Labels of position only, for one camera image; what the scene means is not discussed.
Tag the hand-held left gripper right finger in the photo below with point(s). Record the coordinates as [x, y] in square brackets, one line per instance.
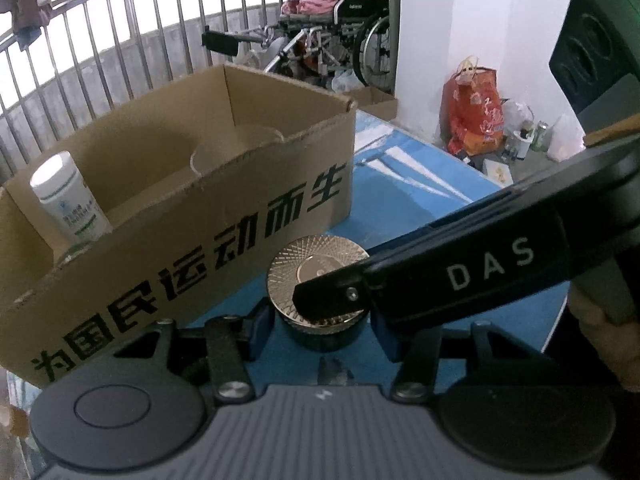
[387, 345]

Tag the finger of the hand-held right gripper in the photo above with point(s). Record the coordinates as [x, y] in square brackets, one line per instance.
[325, 290]
[440, 224]

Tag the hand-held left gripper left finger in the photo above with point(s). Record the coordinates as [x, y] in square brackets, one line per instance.
[261, 332]

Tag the black jar with gold lid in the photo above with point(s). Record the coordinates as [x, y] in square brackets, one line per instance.
[290, 270]

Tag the brown cardboard box black print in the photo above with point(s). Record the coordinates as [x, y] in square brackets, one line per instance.
[225, 220]

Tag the clear glass cup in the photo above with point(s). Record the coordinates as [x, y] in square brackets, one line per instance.
[210, 160]

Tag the white pill bottle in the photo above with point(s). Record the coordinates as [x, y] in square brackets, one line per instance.
[65, 195]

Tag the person's right hand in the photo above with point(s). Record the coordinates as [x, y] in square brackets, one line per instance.
[605, 325]

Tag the small white box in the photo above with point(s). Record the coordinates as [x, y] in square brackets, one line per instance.
[497, 172]

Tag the red orange plastic bag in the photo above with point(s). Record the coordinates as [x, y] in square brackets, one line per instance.
[475, 115]

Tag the small green bottle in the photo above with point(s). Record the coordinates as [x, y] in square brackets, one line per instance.
[539, 136]

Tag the small open cardboard box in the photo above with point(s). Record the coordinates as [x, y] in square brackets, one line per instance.
[375, 102]

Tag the translucent white plastic bag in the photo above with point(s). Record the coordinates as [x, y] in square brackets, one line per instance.
[566, 137]

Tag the black wheelchair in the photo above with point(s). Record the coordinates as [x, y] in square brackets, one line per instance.
[370, 25]

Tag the silver wheelchair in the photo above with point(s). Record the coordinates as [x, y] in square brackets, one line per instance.
[300, 47]

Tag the metal balcony railing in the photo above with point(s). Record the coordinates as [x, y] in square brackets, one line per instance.
[100, 60]

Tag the hanging dark cloth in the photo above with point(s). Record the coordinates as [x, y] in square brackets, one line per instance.
[27, 20]

